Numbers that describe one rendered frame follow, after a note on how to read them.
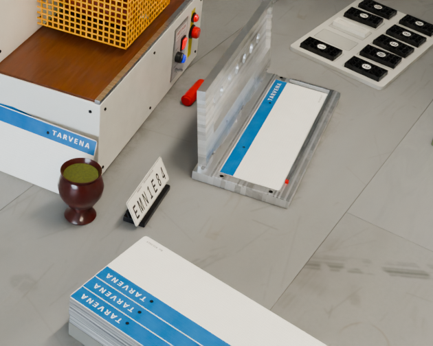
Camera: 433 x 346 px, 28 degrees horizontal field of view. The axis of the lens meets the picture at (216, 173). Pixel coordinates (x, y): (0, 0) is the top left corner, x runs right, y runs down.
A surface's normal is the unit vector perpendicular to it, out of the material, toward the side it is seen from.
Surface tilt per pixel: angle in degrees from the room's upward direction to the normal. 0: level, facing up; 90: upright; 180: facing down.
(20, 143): 69
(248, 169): 0
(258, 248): 0
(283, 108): 0
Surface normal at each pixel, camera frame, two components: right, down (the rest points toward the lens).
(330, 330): 0.11, -0.77
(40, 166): -0.34, 0.22
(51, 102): -0.34, 0.56
